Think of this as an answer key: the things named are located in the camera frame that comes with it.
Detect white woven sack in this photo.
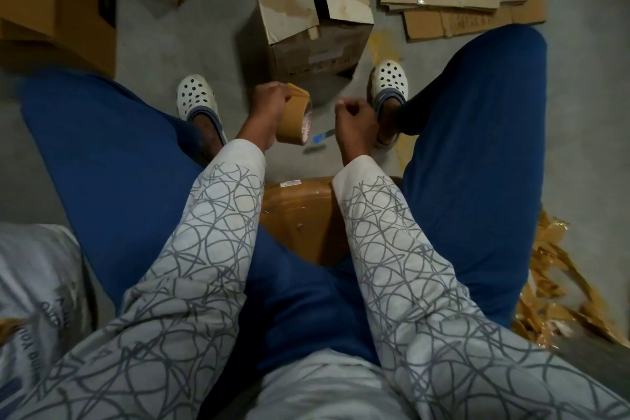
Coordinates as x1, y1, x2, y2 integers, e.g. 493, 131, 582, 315
0, 222, 96, 420

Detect person's white clog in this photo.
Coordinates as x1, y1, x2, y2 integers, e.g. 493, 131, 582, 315
175, 73, 228, 161
367, 57, 411, 149

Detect person's right hand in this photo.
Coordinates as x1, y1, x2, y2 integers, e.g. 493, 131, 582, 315
333, 96, 382, 166

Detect brown packing tape roll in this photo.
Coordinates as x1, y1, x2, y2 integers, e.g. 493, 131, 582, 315
274, 82, 315, 147

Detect small cardboard box being taped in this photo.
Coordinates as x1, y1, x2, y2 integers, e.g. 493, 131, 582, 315
243, 0, 377, 83

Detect person's right forearm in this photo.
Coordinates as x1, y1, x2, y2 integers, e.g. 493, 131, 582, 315
331, 155, 630, 420

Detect person's right white clog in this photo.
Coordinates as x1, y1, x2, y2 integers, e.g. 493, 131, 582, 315
367, 57, 411, 149

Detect person's grey shirt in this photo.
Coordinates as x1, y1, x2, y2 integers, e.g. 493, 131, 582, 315
244, 348, 417, 420

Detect person's left white clog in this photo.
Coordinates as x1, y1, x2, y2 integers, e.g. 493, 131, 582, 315
175, 73, 228, 161

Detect brown plastic-wrapped stool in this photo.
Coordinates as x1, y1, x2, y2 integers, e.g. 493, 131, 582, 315
257, 175, 352, 269

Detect person's left forearm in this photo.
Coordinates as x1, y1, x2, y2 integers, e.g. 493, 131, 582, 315
5, 138, 268, 420

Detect large black-label cardboard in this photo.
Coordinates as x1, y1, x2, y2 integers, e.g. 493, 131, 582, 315
0, 0, 120, 79

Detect blue-handled cutter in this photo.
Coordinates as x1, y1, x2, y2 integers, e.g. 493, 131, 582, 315
304, 128, 337, 149

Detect crumpled brown tape scraps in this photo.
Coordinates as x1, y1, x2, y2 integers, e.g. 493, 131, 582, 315
512, 206, 627, 349

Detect person's left hand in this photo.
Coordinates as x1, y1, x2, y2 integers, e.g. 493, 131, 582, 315
236, 81, 295, 153

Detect person's blue trousers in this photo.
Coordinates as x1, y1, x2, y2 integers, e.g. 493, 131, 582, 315
20, 23, 549, 377

